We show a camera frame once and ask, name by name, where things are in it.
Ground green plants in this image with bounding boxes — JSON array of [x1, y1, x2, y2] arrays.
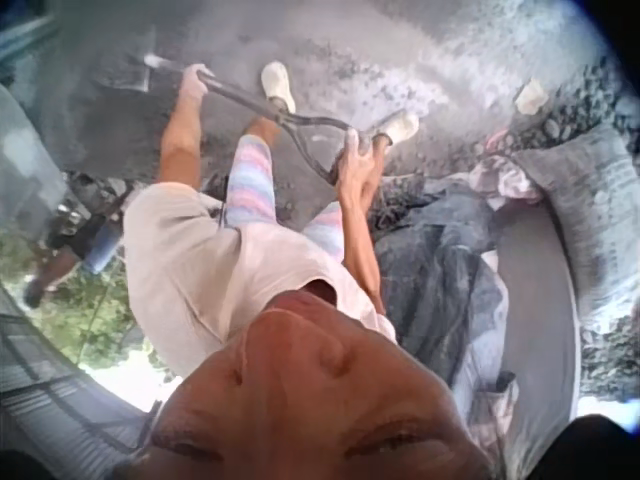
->
[[0, 234, 161, 371]]

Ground white stone chunk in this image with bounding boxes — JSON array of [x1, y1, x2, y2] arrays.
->
[[514, 78, 547, 116]]

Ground corrugated metal sheet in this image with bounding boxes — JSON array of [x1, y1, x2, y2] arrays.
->
[[0, 298, 166, 454]]

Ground dark metal shovel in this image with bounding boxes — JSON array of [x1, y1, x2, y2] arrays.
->
[[94, 52, 396, 184]]

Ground gray round tub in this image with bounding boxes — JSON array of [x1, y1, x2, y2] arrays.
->
[[492, 203, 584, 471]]

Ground pink white cloth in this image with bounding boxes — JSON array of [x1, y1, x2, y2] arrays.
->
[[469, 131, 544, 212]]

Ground person's right hand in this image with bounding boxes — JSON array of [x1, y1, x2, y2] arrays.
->
[[333, 128, 391, 190]]

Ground dark gray tarp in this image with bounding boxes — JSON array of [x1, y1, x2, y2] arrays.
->
[[372, 189, 512, 417]]

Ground gray woven sack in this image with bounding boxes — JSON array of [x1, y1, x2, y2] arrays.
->
[[509, 122, 640, 321]]

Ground gravel heap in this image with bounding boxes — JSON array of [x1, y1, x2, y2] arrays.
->
[[479, 58, 640, 152]]

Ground person's left hand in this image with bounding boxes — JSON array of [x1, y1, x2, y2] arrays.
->
[[178, 63, 217, 104]]

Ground person's legs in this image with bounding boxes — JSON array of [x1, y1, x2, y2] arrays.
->
[[219, 60, 421, 266]]

